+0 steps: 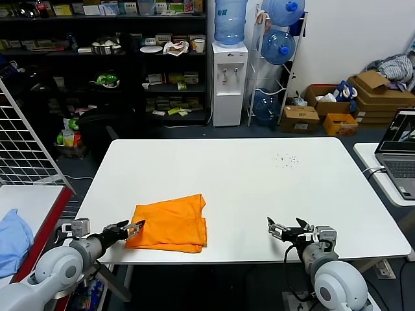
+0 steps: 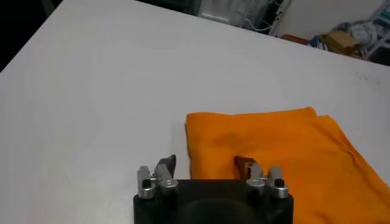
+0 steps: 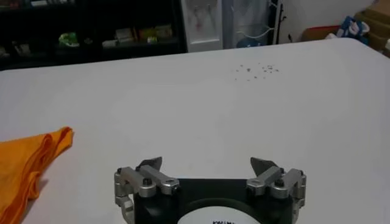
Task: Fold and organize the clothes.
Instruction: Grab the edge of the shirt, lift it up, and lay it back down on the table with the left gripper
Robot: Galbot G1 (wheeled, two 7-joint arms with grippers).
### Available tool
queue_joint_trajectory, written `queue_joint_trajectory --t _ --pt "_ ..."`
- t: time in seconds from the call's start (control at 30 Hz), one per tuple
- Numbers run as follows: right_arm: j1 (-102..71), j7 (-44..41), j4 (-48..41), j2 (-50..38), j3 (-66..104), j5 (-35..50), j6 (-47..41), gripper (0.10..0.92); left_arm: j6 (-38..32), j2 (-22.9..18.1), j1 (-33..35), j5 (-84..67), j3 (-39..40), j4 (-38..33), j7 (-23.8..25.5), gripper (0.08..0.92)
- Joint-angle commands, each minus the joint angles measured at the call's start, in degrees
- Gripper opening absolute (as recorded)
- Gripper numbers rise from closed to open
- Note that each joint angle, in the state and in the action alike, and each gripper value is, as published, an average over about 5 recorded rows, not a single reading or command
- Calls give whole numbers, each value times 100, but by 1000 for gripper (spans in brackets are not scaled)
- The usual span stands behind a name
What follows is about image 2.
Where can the grey pile of clothes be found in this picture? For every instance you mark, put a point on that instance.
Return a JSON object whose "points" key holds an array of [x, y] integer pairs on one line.
{"points": [[361, 32]]}

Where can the orange t-shirt white print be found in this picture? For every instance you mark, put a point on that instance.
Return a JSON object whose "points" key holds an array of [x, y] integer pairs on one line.
{"points": [[289, 152]]}

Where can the stacked large cardboard boxes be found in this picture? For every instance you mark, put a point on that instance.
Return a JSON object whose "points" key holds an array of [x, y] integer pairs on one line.
{"points": [[339, 42]]}

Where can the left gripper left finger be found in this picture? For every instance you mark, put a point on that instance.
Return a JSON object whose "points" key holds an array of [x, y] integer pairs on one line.
{"points": [[161, 182]]}

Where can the white metal jug rack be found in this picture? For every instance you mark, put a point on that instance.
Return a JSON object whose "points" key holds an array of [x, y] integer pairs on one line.
{"points": [[274, 21]]}

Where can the white water dispenser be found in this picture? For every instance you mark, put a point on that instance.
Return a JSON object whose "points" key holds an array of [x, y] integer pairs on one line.
{"points": [[213, 9]]}

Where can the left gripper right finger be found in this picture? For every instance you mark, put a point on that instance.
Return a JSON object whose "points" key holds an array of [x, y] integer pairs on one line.
{"points": [[265, 182]]}

